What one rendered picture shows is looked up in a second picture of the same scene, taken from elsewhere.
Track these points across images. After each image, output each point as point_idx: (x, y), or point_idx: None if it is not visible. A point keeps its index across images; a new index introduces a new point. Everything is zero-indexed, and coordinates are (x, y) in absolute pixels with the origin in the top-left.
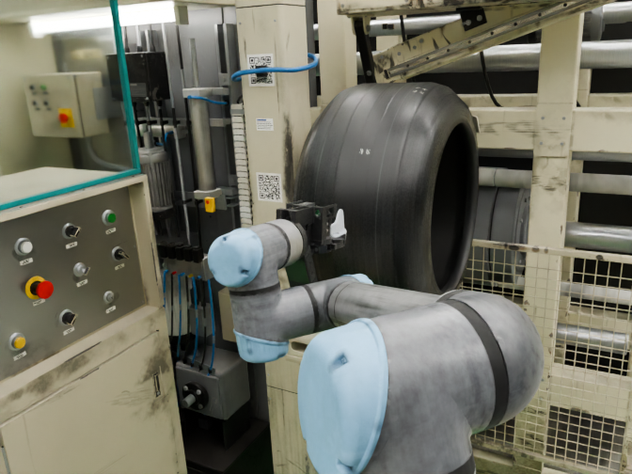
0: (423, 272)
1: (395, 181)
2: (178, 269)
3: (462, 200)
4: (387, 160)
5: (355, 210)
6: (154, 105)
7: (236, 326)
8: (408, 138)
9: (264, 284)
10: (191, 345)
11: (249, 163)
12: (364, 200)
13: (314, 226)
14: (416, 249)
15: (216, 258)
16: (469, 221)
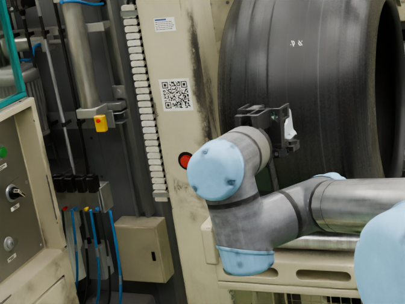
0: (373, 166)
1: (335, 72)
2: (69, 203)
3: (387, 83)
4: (324, 49)
5: (295, 107)
6: (11, 15)
7: (221, 241)
8: (342, 23)
9: (248, 193)
10: (81, 294)
11: (149, 70)
12: (304, 96)
13: (272, 129)
14: (364, 142)
15: (198, 172)
16: (401, 105)
